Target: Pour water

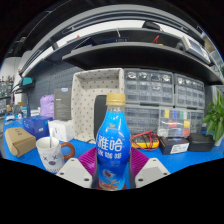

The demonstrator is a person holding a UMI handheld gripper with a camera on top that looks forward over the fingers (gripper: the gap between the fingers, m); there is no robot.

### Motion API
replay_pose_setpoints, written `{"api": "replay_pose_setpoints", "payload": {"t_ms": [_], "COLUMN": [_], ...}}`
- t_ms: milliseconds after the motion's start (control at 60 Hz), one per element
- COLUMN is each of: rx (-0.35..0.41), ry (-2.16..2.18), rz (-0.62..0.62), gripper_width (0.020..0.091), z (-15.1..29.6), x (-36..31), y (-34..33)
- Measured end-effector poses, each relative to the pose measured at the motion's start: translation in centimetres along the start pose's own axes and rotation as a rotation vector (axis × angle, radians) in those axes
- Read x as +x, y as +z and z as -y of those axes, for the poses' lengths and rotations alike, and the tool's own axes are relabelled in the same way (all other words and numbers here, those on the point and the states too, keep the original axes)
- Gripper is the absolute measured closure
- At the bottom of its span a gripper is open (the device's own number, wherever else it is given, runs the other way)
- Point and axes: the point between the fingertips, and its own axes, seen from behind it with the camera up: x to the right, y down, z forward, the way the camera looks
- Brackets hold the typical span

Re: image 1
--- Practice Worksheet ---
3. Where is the blue drink bottle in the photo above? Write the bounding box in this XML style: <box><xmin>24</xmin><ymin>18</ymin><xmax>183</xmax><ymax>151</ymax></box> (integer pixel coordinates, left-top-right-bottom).
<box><xmin>95</xmin><ymin>92</ymin><xmax>132</xmax><ymax>192</ymax></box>

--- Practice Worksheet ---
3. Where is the blue carton box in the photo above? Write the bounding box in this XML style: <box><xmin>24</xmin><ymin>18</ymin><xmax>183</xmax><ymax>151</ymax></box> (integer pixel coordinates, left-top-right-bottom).
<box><xmin>22</xmin><ymin>115</ymin><xmax>54</xmax><ymax>140</ymax></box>

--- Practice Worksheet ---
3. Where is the plain black case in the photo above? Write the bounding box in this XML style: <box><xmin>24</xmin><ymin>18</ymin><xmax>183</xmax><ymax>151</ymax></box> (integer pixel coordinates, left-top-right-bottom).
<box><xmin>187</xmin><ymin>132</ymin><xmax>216</xmax><ymax>153</ymax></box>

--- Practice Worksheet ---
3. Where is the dark grey upright box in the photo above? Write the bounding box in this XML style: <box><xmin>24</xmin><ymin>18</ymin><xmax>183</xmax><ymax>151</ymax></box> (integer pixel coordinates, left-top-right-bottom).
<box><xmin>53</xmin><ymin>87</ymin><xmax>73</xmax><ymax>121</ymax></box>

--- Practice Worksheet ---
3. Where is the small white box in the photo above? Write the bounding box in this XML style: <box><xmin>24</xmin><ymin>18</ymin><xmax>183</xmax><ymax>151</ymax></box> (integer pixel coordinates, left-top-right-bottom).
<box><xmin>47</xmin><ymin>119</ymin><xmax>75</xmax><ymax>143</ymax></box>

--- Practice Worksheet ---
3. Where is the purple plastic bag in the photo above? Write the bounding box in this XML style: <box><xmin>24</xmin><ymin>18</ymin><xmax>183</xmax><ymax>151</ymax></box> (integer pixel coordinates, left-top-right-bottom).
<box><xmin>39</xmin><ymin>94</ymin><xmax>56</xmax><ymax>119</ymax></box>

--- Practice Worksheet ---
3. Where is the grey small-parts drawer cabinet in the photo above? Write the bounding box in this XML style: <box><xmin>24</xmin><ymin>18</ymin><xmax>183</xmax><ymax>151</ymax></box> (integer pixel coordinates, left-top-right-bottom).
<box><xmin>123</xmin><ymin>68</ymin><xmax>175</xmax><ymax>108</ymax></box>
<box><xmin>173</xmin><ymin>73</ymin><xmax>206</xmax><ymax>110</ymax></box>
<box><xmin>188</xmin><ymin>109</ymin><xmax>205</xmax><ymax>134</ymax></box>
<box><xmin>124</xmin><ymin>104</ymin><xmax>161</xmax><ymax>136</ymax></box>

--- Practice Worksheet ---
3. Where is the clear organizer with coloured parts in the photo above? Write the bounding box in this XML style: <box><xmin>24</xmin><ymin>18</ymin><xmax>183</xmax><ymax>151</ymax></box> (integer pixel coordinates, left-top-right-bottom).
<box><xmin>157</xmin><ymin>107</ymin><xmax>192</xmax><ymax>138</ymax></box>

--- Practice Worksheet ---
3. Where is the brown cardboard box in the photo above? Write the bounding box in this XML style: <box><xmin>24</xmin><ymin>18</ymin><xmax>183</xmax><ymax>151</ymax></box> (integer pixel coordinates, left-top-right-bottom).
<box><xmin>4</xmin><ymin>126</ymin><xmax>37</xmax><ymax>158</ymax></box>

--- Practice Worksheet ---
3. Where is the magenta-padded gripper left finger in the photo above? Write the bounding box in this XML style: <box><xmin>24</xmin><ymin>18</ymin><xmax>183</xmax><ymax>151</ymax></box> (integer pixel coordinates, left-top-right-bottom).
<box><xmin>55</xmin><ymin>146</ymin><xmax>101</xmax><ymax>189</ymax></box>

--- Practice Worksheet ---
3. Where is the white dotted storage bin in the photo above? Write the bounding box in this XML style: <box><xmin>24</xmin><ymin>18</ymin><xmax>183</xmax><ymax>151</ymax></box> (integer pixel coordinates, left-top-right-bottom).
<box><xmin>71</xmin><ymin>68</ymin><xmax>125</xmax><ymax>144</ymax></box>

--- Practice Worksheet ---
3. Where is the black box with white label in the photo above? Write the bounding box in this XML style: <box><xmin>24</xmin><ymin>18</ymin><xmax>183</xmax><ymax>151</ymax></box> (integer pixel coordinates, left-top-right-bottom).
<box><xmin>158</xmin><ymin>135</ymin><xmax>190</xmax><ymax>155</ymax></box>

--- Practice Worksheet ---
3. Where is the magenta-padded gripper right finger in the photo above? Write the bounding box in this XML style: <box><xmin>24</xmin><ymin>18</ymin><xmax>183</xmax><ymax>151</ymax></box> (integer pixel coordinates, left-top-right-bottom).
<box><xmin>128</xmin><ymin>146</ymin><xmax>172</xmax><ymax>189</ymax></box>

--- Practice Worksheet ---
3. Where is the black rectangular speaker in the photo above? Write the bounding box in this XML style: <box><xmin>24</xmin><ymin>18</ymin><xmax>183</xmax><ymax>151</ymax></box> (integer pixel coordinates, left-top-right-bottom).
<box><xmin>93</xmin><ymin>94</ymin><xmax>108</xmax><ymax>139</ymax></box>

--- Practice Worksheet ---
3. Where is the yellow multimeter with red leads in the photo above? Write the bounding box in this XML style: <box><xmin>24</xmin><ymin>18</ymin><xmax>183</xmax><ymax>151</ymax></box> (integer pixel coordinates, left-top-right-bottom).
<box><xmin>130</xmin><ymin>130</ymin><xmax>161</xmax><ymax>151</ymax></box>

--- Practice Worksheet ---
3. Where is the white mug with brown handle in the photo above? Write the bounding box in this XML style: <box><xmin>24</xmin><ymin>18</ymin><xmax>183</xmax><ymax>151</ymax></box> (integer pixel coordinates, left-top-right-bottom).
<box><xmin>35</xmin><ymin>136</ymin><xmax>76</xmax><ymax>174</ymax></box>

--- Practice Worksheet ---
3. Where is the green potted plant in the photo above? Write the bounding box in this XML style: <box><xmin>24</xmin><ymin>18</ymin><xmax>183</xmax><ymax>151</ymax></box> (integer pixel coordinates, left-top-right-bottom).
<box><xmin>202</xmin><ymin>90</ymin><xmax>224</xmax><ymax>147</ymax></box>

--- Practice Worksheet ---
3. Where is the dark wall shelf unit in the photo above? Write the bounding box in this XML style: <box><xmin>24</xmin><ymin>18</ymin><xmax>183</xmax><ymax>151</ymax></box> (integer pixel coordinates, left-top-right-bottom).
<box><xmin>13</xmin><ymin>13</ymin><xmax>224</xmax><ymax>86</ymax></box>

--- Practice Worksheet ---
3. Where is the teal plastic bin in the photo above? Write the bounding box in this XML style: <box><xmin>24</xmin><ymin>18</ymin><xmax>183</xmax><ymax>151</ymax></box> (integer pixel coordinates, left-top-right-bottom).
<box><xmin>21</xmin><ymin>76</ymin><xmax>34</xmax><ymax>87</ymax></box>

